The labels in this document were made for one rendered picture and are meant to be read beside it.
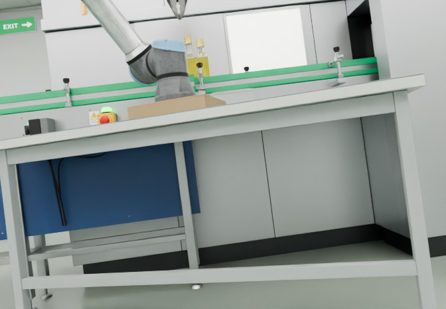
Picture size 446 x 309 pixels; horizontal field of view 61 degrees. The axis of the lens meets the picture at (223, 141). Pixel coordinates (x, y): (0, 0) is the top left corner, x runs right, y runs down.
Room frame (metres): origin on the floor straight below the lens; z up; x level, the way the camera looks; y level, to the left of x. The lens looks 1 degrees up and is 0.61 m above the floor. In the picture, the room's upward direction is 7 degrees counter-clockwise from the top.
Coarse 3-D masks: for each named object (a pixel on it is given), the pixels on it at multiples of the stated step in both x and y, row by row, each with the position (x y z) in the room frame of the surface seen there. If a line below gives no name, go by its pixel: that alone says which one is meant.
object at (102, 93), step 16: (192, 80) 1.74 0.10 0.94; (16, 96) 1.70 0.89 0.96; (32, 96) 1.71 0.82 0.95; (48, 96) 1.71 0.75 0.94; (64, 96) 1.72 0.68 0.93; (80, 96) 1.72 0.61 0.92; (96, 96) 1.72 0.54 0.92; (112, 96) 1.73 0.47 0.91; (128, 96) 1.73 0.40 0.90; (144, 96) 1.73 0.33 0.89; (0, 112) 1.70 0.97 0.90; (16, 112) 1.70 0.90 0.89
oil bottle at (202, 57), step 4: (200, 52) 1.87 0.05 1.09; (204, 52) 1.87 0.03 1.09; (196, 56) 1.86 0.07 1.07; (200, 56) 1.86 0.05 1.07; (204, 56) 1.86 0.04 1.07; (196, 60) 1.86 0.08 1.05; (200, 60) 1.86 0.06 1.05; (204, 60) 1.86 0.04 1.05; (204, 64) 1.86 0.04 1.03; (208, 64) 1.86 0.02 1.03; (204, 68) 1.86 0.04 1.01; (208, 68) 1.86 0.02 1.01; (204, 72) 1.86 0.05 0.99; (208, 72) 1.86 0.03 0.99; (204, 76) 1.86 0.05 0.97
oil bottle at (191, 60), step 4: (188, 56) 1.86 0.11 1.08; (192, 56) 1.86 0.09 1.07; (188, 60) 1.85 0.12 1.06; (192, 60) 1.86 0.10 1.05; (188, 64) 1.85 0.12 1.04; (192, 64) 1.86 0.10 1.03; (188, 68) 1.85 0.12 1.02; (192, 68) 1.85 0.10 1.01; (196, 68) 1.86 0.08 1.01; (188, 72) 1.85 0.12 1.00; (192, 72) 1.85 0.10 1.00; (196, 72) 1.86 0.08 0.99; (196, 76) 1.86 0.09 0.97
